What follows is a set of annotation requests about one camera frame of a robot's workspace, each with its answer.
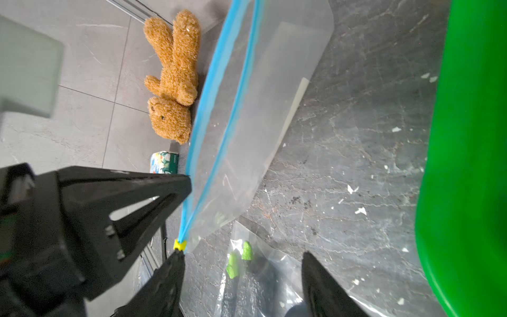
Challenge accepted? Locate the green plastic basket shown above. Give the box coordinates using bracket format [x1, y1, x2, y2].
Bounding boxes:
[415, 1, 506, 316]

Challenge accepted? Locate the yellow zipper slider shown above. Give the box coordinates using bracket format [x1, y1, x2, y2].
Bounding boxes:
[173, 239, 187, 252]

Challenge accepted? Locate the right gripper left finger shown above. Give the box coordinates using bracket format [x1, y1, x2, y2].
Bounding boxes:
[113, 250, 185, 316]

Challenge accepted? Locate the clear zip-top bag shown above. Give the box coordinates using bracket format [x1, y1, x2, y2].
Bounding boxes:
[215, 222, 382, 316]
[178, 1, 334, 252]

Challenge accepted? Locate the eggplant with green stem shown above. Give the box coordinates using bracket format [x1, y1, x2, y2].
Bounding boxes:
[226, 240, 254, 280]

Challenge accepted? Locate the colourful tissue pack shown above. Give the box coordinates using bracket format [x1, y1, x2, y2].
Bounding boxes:
[150, 151, 179, 174]

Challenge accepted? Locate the brown teddy bear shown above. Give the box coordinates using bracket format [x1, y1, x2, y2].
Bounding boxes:
[143, 10, 201, 145]

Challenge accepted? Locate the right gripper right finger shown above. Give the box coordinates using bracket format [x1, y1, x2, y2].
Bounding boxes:
[301, 251, 368, 317]

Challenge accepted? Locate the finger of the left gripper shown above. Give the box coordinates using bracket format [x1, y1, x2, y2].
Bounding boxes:
[1, 163, 191, 316]

